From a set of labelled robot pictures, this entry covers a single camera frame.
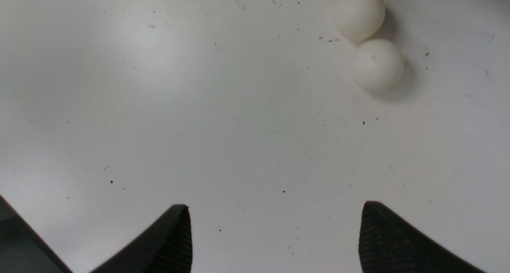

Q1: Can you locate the plain white ball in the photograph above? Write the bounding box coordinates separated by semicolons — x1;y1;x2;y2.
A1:
331;0;386;43
350;39;406;93

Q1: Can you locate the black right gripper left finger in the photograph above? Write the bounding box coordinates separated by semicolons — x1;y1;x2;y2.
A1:
93;204;193;273

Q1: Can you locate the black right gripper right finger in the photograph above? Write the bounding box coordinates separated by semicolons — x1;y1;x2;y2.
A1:
358;201;481;273

